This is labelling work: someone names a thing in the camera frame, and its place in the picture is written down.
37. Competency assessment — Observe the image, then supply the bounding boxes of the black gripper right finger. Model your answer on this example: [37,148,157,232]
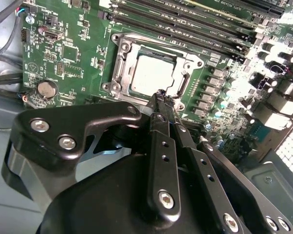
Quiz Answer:
[165,95,293,234]

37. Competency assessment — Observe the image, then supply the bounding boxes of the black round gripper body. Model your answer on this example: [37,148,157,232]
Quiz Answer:
[38,120,227,234]

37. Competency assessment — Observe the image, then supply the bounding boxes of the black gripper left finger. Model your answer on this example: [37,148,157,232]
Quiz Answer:
[1,89,182,224]

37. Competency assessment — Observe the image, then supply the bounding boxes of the metal socket cover frame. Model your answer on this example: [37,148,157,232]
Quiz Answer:
[121,40,193,103]

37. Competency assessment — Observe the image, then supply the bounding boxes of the CPU with silver top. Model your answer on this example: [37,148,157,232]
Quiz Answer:
[130,54,177,97]

